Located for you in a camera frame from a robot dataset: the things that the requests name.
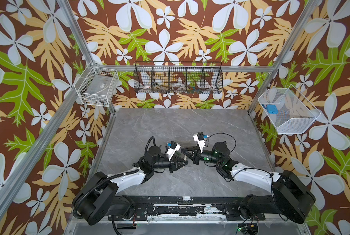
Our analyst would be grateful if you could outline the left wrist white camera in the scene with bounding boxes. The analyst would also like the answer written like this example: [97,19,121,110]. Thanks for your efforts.
[165,141,181,161]

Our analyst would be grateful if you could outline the white wire basket right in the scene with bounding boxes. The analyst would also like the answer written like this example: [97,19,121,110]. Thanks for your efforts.
[258,85,321,135]

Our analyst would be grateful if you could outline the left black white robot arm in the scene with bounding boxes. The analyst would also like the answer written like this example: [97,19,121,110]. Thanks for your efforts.
[72,137,188,225]

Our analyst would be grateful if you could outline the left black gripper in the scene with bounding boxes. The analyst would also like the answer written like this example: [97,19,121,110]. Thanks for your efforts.
[152,155,188,174]

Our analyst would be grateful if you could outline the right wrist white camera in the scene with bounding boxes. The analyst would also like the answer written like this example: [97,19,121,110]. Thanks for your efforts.
[193,132,209,153]

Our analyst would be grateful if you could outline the wrist white camera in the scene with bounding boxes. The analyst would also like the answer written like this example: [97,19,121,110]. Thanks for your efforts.
[193,132,209,153]
[165,141,181,161]

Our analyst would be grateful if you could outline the white wire basket left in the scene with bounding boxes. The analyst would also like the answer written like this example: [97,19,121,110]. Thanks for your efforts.
[75,65,120,107]

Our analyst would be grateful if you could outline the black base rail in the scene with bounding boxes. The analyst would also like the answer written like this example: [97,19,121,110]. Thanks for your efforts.
[110,195,267,221]

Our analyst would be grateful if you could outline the white wire basket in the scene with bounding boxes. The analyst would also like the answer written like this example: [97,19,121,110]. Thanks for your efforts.
[258,85,321,135]
[75,65,120,107]

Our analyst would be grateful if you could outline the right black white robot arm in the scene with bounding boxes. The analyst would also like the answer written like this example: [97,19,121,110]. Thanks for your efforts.
[181,142,316,224]

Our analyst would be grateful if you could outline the black wire basket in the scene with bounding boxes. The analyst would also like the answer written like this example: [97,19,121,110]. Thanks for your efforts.
[133,61,224,94]

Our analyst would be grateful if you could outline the blue object in basket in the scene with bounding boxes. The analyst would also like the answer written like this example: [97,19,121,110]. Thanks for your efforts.
[265,104,278,115]

